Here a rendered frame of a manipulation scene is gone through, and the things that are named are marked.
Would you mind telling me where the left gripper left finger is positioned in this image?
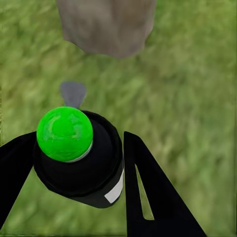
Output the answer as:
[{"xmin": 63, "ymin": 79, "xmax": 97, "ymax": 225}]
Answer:
[{"xmin": 0, "ymin": 131, "xmax": 37, "ymax": 230}]

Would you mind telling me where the pesticide atomizer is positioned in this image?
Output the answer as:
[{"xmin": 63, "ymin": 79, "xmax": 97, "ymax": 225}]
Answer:
[{"xmin": 32, "ymin": 81, "xmax": 124, "ymax": 208}]

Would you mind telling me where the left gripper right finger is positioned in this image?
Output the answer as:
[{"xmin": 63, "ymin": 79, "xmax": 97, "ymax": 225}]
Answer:
[{"xmin": 122, "ymin": 132, "xmax": 207, "ymax": 237}]

